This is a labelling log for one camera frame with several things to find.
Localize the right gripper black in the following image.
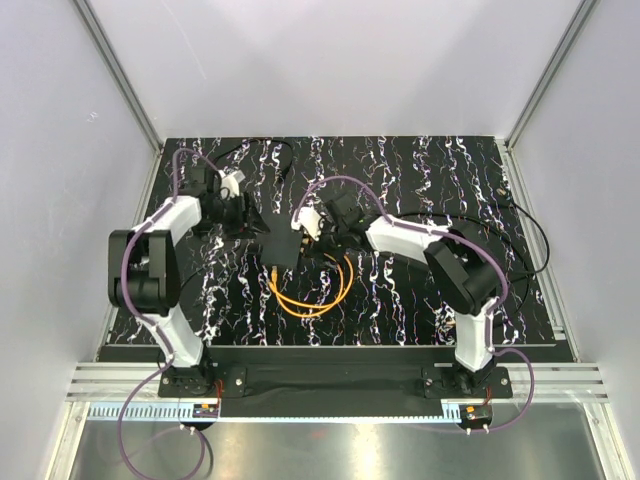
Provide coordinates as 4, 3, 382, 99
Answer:
303, 212, 349, 271

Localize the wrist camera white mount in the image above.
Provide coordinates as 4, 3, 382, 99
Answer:
290, 207, 323, 241
219, 170, 245, 200

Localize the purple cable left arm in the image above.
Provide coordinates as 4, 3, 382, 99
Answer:
117, 148, 226, 476

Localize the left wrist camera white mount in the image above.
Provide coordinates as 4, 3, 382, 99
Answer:
219, 170, 245, 200

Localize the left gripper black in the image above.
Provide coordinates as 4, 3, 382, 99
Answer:
205, 190, 270, 239

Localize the black network switch box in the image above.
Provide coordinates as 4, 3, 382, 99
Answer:
259, 215, 302, 269

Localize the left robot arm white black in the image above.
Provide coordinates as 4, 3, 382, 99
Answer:
108, 167, 269, 396

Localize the black power adapter cable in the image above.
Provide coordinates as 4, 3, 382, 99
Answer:
179, 138, 296, 301

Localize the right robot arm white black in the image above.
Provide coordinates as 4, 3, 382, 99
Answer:
291, 200, 508, 397

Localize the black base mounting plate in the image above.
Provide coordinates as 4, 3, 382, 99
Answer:
99, 344, 574, 401

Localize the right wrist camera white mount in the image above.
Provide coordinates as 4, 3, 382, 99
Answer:
290, 207, 323, 241

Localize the aluminium frame rail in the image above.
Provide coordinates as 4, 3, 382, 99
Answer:
65, 362, 608, 404

